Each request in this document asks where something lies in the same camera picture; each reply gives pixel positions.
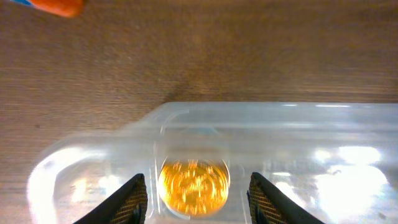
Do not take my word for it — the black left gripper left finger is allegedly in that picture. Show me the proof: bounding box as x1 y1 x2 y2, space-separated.
75 174 148 224

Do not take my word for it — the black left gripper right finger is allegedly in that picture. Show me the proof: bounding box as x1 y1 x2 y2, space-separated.
246 172 324 224

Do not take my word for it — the small jar gold lid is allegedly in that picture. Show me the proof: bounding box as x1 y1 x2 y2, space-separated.
157 159 231 218

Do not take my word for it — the clear plastic container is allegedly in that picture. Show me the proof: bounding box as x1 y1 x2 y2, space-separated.
27 103 397 223

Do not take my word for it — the orange effervescent tablet tube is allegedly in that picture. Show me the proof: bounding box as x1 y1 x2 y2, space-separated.
9 0 86 17

